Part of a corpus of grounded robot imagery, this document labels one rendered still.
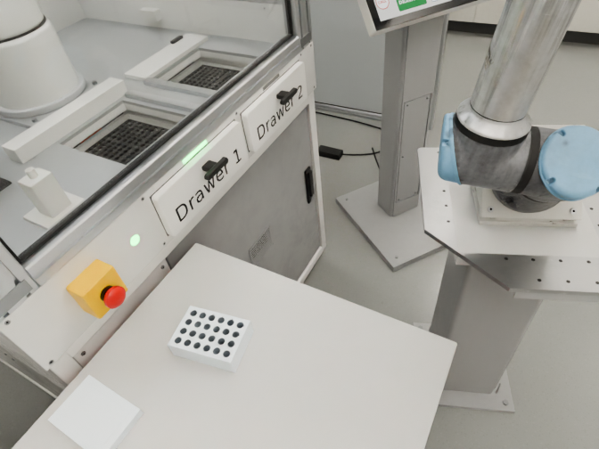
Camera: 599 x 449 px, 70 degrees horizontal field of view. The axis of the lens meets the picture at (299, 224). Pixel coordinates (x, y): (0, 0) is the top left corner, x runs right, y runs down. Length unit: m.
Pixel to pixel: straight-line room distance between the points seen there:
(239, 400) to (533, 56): 0.67
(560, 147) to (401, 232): 1.24
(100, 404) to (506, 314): 0.93
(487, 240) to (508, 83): 0.38
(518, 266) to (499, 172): 0.24
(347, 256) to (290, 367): 1.17
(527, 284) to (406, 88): 0.92
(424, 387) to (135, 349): 0.51
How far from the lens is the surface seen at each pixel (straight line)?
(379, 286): 1.80
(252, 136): 1.08
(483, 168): 0.76
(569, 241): 1.02
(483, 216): 0.98
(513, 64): 0.68
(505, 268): 0.93
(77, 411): 0.85
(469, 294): 1.12
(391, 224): 1.97
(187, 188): 0.92
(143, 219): 0.88
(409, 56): 1.58
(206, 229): 1.07
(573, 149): 0.79
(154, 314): 0.90
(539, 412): 1.66
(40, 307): 0.81
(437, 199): 1.04
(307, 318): 0.82
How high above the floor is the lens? 1.45
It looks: 45 degrees down
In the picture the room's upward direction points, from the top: 8 degrees counter-clockwise
